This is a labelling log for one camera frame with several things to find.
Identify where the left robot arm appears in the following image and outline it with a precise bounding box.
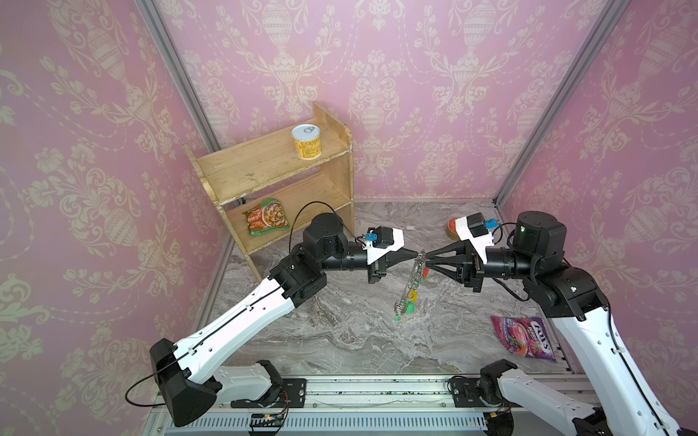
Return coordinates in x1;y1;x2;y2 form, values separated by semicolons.
150;213;418;427

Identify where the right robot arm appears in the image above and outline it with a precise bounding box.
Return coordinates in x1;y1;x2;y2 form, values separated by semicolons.
426;211;690;435

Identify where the red round tin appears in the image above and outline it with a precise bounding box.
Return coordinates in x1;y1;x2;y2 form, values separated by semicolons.
445;218;460;241

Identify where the purple candy bag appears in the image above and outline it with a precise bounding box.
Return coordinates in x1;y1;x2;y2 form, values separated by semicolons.
491;316;556;362

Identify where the orange green snack packet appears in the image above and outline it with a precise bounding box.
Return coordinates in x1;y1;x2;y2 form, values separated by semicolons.
244;198;290;237

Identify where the yellow tin can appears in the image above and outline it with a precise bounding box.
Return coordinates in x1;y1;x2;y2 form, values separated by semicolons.
291;124;322;160

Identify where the wooden two-tier shelf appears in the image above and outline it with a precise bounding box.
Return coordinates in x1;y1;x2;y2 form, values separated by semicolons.
184;103;354;280

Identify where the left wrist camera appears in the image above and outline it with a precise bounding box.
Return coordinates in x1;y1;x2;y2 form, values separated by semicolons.
365;226;405;265

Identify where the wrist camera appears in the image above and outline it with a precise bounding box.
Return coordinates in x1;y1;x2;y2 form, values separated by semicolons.
454;213;498;263
365;226;405;265

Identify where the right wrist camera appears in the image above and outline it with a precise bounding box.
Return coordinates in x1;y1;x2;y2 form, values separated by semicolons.
454;213;498;263

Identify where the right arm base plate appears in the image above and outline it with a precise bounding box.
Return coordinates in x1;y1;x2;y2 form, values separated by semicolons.
446;375;518;411

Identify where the aluminium front rail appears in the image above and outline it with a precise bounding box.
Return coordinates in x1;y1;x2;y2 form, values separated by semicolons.
143;374;557;435

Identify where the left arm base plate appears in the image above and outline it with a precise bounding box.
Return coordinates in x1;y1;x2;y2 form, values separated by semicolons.
230;378;307;409

